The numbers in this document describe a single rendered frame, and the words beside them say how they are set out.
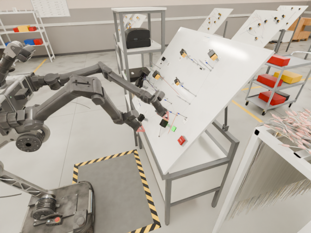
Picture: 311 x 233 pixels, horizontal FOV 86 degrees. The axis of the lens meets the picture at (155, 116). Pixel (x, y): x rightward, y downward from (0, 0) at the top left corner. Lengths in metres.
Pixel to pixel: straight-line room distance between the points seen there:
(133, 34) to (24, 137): 1.42
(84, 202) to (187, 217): 1.08
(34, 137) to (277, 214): 2.40
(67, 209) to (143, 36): 1.97
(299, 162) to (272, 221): 1.65
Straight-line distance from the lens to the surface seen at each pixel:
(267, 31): 5.41
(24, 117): 1.00
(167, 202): 1.64
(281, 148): 0.79
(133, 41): 2.07
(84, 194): 2.08
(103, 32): 8.63
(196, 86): 1.33
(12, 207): 2.71
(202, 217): 2.13
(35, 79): 1.44
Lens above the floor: 1.90
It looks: 35 degrees down
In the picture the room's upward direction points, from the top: 2 degrees counter-clockwise
